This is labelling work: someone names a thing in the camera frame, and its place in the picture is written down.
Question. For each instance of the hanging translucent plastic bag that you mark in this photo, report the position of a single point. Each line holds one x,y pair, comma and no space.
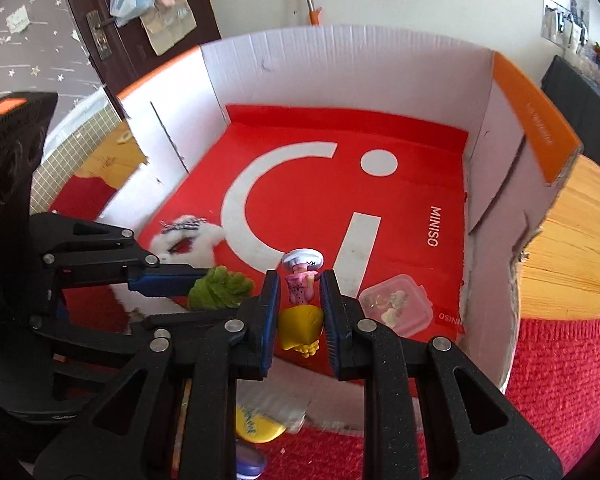
127,2

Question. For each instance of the wooden table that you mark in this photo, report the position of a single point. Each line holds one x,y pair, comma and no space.
570,260

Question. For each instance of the red paper bag white logo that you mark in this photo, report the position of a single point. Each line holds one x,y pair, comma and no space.
305,135

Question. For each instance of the small white tag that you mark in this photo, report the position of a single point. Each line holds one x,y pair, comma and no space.
125,136

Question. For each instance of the white grid-patterned panel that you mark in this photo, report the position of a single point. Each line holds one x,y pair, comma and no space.
75,150

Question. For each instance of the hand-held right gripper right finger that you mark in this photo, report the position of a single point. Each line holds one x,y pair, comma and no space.
330,320

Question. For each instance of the white and red fluffy cloth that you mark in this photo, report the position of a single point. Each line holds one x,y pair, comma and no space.
200,247

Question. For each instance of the white cardboard box orange rim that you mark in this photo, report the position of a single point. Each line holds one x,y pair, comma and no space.
330,70

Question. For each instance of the wall poster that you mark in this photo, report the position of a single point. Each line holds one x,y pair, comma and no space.
565,10

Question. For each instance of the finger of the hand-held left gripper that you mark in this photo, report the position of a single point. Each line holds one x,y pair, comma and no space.
165,280
130,342

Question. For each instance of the bags hanging on door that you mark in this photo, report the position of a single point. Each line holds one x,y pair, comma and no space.
172,30

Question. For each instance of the clear plastic bag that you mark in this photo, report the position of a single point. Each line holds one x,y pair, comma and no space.
290,410

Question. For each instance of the small purple bottle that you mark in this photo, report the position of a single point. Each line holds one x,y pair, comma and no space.
250,462

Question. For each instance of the clear plastic container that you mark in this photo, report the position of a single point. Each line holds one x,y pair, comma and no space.
395,305

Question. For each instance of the red knitted mat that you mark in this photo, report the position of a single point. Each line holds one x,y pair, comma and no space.
555,385

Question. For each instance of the green plush toy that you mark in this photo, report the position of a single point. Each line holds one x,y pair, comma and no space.
220,287

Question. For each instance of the white paper note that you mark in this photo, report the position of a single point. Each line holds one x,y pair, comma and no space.
17,18

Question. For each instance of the yellow round lid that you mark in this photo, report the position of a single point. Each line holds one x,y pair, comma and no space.
257,427

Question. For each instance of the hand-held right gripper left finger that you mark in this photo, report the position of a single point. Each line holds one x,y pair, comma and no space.
269,320

